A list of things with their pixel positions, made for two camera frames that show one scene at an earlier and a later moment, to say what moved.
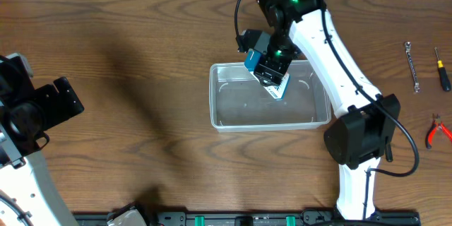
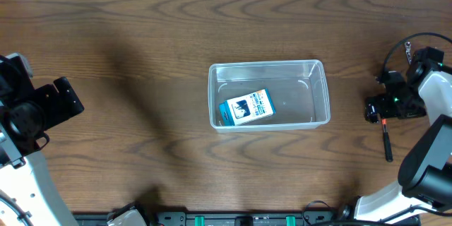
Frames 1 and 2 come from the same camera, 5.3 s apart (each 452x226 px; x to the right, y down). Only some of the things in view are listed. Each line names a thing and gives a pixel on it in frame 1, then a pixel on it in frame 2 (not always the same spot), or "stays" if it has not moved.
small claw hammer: x=388 y=152 stays
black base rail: x=244 y=218 stays
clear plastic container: x=239 y=102 stays
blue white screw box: x=277 y=91 → x=246 y=108
